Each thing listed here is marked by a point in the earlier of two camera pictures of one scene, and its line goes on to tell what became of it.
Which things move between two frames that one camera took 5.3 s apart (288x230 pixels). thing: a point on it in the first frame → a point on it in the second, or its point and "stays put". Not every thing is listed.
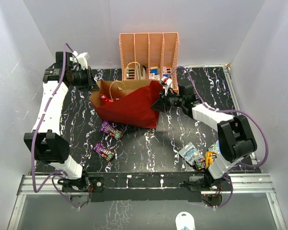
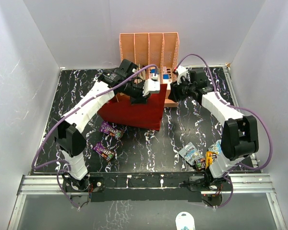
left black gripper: [90, 82] → [140, 99]
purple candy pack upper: [106, 127] stays put
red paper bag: [136, 98] stays put
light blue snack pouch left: [190, 153] stays put
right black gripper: [162, 104] → [175, 94]
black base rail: [172, 187] stays put
